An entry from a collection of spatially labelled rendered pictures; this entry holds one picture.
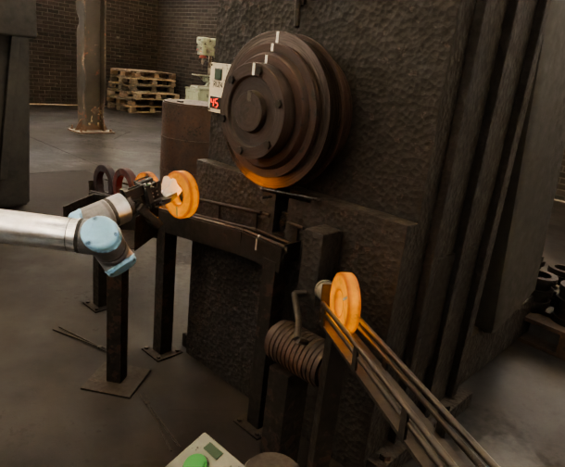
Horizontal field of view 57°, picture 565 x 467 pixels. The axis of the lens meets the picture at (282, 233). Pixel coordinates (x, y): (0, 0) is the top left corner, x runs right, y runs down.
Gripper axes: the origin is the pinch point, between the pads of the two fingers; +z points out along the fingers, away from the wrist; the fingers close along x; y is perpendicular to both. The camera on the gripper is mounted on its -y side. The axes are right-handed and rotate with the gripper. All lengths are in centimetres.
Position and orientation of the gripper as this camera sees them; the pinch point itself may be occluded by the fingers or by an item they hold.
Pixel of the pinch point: (181, 188)
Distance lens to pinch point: 171.3
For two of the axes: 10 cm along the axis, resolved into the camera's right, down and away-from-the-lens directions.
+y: -0.9, -8.6, -5.0
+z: 7.0, -4.1, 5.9
